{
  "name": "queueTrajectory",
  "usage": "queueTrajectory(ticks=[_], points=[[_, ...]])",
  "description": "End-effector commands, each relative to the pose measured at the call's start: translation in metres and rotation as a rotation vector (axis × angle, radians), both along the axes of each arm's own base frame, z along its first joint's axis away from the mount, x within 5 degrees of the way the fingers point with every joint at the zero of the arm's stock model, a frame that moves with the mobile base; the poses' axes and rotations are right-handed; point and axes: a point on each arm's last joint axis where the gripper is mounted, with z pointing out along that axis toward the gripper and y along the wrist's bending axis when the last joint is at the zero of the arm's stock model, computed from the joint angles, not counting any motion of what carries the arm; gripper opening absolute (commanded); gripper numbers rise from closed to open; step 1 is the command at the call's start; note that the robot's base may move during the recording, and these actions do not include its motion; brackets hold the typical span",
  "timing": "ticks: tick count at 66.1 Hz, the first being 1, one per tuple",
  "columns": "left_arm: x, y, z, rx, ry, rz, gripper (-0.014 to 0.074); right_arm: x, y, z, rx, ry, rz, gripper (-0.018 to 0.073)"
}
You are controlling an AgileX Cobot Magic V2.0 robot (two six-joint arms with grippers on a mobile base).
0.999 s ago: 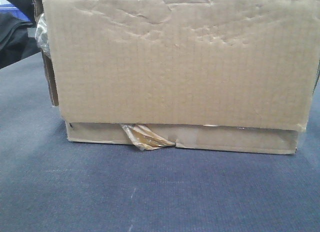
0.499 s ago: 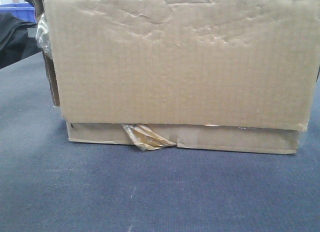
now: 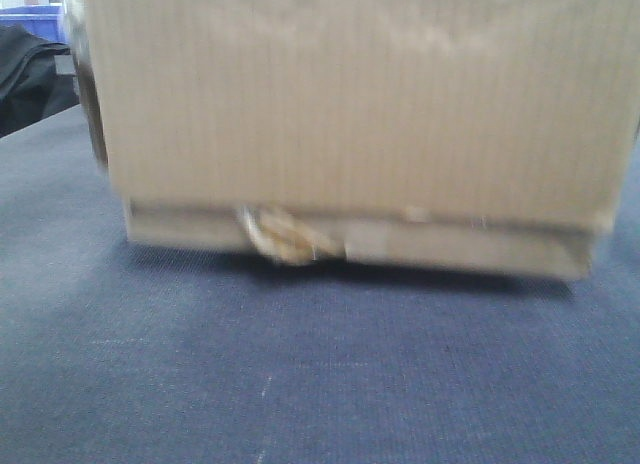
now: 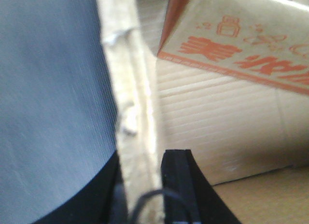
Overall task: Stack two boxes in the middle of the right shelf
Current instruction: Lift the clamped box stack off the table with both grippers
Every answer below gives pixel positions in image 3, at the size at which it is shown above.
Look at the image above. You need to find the plain brown cardboard box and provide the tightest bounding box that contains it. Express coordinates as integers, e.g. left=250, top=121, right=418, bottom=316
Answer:
left=62, top=0, right=639, bottom=280

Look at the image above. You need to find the black fabric bag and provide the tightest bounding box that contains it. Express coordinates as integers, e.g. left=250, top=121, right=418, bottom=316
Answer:
left=1, top=25, right=79, bottom=136

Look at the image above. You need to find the blue plastic bin far left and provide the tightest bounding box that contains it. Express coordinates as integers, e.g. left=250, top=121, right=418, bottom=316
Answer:
left=1, top=5, right=68, bottom=43

